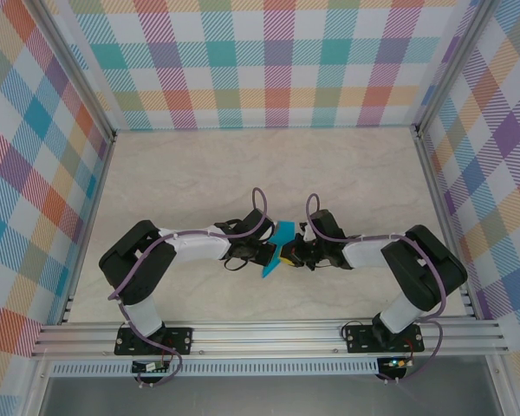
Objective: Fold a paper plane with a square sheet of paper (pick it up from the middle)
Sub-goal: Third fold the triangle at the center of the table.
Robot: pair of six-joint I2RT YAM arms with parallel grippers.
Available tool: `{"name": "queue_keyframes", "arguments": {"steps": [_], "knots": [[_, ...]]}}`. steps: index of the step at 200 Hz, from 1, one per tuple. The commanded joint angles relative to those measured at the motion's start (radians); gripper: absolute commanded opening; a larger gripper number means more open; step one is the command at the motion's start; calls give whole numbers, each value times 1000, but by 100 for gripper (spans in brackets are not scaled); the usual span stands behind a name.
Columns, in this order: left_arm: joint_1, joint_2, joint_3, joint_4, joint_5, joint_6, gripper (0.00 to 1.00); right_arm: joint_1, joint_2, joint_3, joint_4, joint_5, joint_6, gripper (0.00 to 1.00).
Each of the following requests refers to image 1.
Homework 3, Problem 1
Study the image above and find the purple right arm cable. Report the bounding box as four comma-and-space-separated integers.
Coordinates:
305, 192, 445, 385

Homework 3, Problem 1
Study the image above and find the aluminium side rail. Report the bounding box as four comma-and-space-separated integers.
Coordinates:
59, 129, 119, 326
413, 124, 478, 321

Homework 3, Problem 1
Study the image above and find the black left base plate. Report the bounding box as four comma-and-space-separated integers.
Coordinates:
114, 326, 195, 357

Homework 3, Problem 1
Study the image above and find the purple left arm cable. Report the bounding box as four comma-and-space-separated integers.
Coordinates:
107, 186, 270, 388

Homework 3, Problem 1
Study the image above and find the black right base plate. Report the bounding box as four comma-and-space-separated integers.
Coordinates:
343, 322, 426, 354

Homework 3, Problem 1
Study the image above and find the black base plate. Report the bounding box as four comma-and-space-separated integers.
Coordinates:
343, 322, 426, 354
114, 326, 195, 357

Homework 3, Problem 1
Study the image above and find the aluminium mounting rail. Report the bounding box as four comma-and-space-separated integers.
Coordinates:
29, 319, 510, 359

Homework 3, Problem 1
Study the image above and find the slotted grey cable duct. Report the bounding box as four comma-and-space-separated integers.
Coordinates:
49, 361, 380, 377

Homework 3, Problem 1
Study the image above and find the aluminium frame post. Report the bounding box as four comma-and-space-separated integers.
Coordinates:
413, 0, 496, 140
25, 0, 119, 142

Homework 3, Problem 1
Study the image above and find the small black circuit board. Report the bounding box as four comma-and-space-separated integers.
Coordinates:
132, 361, 171, 374

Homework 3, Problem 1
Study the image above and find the grey metal base panel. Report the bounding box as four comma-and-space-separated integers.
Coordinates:
38, 357, 504, 416

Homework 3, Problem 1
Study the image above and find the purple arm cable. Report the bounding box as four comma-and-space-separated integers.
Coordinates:
107, 186, 270, 388
305, 192, 445, 385

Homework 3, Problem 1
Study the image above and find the blue paper sheet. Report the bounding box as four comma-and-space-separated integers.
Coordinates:
261, 219, 297, 279

